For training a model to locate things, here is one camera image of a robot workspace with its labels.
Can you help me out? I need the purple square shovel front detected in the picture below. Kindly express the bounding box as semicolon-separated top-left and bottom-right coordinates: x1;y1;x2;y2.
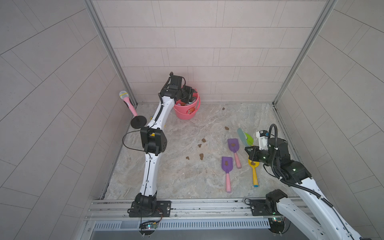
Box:
222;157;233;193

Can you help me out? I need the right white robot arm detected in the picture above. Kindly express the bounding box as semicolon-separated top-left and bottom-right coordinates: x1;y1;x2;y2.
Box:
245;138;363;240

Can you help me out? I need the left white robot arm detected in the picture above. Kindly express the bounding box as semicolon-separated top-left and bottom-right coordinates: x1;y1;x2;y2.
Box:
135;84;200;211

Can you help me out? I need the pink plastic bucket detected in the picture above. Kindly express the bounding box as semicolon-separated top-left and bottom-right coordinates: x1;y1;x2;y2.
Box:
174;89;201;120

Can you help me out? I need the green leaf trowel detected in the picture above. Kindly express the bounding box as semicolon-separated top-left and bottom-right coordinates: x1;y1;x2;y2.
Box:
244;133;254;146

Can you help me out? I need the pink toy microphone on stand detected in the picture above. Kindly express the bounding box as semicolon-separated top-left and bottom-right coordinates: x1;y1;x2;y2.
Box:
119;91;147;129

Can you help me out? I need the yellow shovel yellow handle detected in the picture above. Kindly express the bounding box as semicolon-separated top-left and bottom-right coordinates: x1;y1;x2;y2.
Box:
248;159;260;188

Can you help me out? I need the purple square shovel pink handle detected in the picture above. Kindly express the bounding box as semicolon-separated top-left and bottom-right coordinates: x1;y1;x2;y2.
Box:
228;139;242;169

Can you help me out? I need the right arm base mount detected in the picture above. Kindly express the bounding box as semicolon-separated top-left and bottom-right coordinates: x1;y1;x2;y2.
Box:
244;190;288;217

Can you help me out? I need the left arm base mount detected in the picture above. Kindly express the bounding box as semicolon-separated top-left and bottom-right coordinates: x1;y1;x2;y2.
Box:
127;193;172;218

